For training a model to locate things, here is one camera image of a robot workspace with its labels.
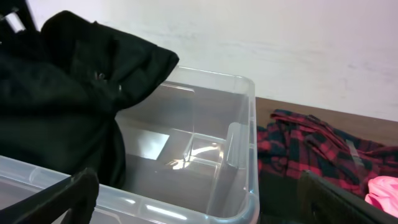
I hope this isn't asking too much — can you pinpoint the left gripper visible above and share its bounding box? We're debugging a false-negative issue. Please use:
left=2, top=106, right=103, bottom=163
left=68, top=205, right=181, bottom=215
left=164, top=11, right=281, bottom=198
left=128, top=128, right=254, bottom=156
left=1, top=0, right=39, bottom=40

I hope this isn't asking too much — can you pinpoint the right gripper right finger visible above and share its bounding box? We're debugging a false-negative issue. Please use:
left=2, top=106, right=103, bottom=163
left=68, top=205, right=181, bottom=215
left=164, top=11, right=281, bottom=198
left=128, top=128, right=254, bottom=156
left=297, top=170, right=397, bottom=224

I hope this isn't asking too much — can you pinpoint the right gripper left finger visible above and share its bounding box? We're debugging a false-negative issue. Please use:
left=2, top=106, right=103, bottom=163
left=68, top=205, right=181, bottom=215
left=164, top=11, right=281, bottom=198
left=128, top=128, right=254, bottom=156
left=1, top=168, right=100, bottom=224

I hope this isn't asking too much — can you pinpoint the large black garment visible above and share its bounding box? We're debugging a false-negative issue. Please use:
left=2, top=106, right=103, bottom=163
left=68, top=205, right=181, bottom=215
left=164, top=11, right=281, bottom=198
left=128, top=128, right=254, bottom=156
left=1, top=11, right=179, bottom=188

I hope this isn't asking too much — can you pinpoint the black garment right side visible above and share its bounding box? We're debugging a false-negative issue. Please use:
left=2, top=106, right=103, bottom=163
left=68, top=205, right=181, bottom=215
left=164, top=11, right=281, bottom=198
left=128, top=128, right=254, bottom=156
left=258, top=172, right=302, bottom=224

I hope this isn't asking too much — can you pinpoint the pink folded garment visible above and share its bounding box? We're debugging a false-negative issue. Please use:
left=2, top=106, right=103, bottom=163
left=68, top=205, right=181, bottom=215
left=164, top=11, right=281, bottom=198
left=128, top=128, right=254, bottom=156
left=365, top=176, right=398, bottom=217

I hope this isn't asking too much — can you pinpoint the red plaid flannel shirt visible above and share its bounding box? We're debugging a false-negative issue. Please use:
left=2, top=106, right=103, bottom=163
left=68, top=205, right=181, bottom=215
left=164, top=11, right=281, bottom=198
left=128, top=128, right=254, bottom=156
left=257, top=110, right=397, bottom=197

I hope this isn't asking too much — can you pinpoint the white label in bin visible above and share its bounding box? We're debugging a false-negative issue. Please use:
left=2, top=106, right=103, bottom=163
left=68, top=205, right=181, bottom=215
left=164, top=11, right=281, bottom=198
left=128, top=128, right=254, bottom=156
left=120, top=126, right=170, bottom=160

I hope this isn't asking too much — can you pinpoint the clear plastic storage bin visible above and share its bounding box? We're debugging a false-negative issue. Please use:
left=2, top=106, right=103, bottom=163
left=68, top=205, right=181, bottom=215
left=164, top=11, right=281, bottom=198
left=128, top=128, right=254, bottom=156
left=0, top=65, right=261, bottom=224

